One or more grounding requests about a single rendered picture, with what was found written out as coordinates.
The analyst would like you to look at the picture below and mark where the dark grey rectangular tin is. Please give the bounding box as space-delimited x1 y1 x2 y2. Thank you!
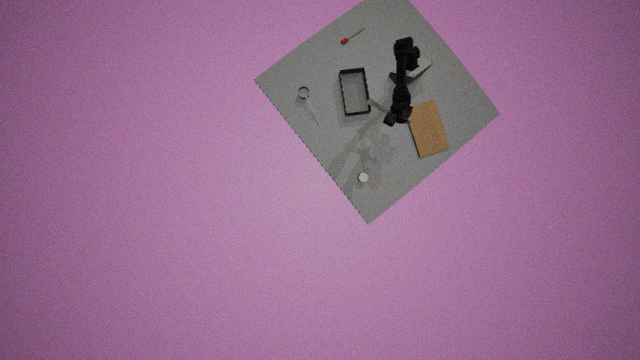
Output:
338 67 372 117

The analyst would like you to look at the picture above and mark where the wooden board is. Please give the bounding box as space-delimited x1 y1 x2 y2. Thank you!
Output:
407 99 450 158

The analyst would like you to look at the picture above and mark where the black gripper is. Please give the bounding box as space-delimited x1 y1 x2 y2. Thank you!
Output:
383 103 397 127

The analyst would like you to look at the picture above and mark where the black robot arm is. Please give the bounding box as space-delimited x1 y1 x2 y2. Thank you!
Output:
392 37 420 124

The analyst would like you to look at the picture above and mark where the grey saucepan with long handle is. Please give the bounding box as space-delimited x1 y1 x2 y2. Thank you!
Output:
298 86 322 129

